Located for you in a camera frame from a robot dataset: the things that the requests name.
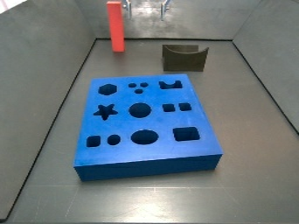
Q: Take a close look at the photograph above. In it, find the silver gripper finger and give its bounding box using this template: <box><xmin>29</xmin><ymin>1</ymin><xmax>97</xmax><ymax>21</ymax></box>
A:
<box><xmin>161</xmin><ymin>0</ymin><xmax>173</xmax><ymax>20</ymax></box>
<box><xmin>122</xmin><ymin>0</ymin><xmax>133</xmax><ymax>19</ymax></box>

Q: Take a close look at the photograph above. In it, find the red rectangular foam block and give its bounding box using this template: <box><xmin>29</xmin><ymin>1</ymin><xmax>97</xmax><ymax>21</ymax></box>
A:
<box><xmin>107</xmin><ymin>1</ymin><xmax>126</xmax><ymax>53</ymax></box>

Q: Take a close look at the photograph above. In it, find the blue foam shape board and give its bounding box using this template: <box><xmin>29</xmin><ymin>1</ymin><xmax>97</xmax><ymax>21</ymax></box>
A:
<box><xmin>74</xmin><ymin>74</ymin><xmax>223</xmax><ymax>181</ymax></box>

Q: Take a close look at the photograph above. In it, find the dark grey arch foam block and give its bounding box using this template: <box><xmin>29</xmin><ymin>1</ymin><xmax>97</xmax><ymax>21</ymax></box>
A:
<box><xmin>163</xmin><ymin>45</ymin><xmax>210</xmax><ymax>72</ymax></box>

